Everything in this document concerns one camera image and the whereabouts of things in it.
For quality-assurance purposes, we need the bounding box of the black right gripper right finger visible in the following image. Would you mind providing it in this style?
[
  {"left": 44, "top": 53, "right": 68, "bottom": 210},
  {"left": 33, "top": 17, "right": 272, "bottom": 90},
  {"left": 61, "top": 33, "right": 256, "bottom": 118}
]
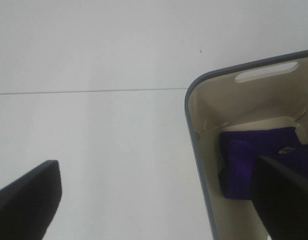
[{"left": 250, "top": 156, "right": 308, "bottom": 240}]

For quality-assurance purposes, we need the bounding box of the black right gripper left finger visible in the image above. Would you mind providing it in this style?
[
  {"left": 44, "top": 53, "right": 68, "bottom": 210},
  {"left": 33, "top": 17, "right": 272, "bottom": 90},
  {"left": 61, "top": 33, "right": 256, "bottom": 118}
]
[{"left": 0, "top": 160, "right": 62, "bottom": 240}]

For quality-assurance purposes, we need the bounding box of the purple towel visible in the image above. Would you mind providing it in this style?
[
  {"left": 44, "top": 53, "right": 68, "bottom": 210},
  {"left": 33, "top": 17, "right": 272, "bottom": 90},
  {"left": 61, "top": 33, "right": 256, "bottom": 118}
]
[{"left": 218, "top": 127, "right": 308, "bottom": 200}]

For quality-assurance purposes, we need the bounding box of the beige basket with grey rim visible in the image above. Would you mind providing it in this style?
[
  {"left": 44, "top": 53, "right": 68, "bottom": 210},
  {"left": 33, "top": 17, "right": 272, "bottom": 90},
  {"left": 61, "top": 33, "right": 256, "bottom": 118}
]
[{"left": 184, "top": 50, "right": 308, "bottom": 240}]

